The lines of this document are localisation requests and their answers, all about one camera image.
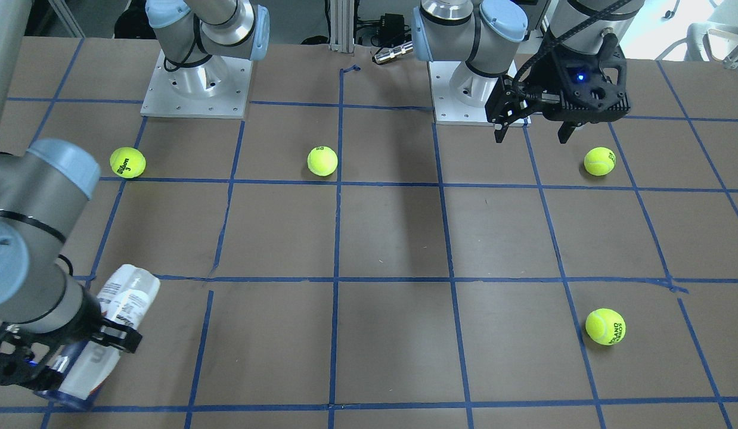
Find black gripper, viewer left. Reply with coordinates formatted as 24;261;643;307
0;304;142;391

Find tennis ball front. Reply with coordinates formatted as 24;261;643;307
585;309;627;346

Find white blue tennis ball can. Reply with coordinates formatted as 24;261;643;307
34;264;161;412

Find brown paper mat blue grid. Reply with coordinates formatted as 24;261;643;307
0;38;738;428

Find tennis ball centre back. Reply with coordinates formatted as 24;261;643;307
306;146;339;177

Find silver metal connector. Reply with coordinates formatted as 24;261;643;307
371;41;414;66

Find black gripper, viewer right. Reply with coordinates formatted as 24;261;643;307
486;33;631;144

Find aluminium frame post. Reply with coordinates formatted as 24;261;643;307
327;0;357;55

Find tennis ball with Wilson print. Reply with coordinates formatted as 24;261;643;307
109;147;147;179

